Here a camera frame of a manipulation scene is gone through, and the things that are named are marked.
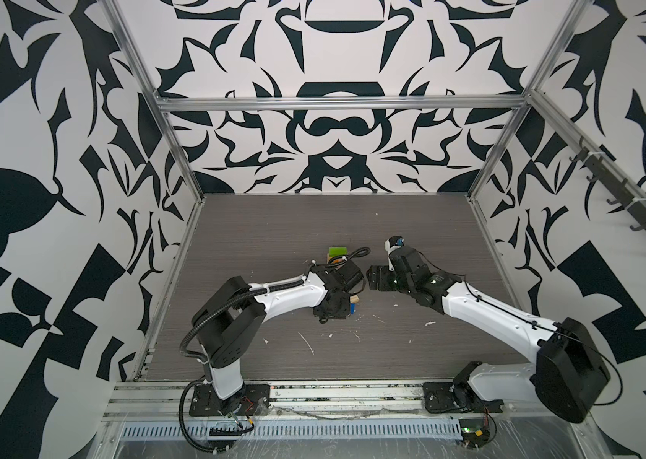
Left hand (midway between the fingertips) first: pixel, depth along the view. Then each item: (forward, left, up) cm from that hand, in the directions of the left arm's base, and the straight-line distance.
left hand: (344, 308), depth 86 cm
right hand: (+8, -10, +8) cm, 15 cm away
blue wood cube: (+2, -3, -5) cm, 6 cm away
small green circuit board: (-31, -30, -5) cm, 43 cm away
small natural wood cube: (+4, -4, -3) cm, 6 cm away
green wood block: (+19, +1, +3) cm, 19 cm away
